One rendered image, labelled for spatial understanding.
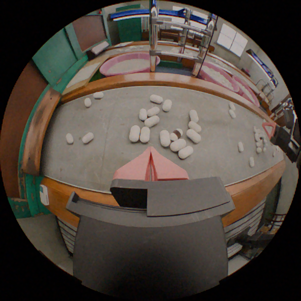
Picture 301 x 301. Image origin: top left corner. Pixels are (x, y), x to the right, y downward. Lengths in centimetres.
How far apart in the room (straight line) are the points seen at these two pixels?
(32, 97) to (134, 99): 40
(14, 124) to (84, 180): 33
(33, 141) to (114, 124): 28
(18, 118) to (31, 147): 13
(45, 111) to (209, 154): 51
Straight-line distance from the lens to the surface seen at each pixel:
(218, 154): 26
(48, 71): 50
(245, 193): 33
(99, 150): 24
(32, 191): 43
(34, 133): 37
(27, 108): 43
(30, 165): 36
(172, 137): 20
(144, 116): 22
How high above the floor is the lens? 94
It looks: 76 degrees down
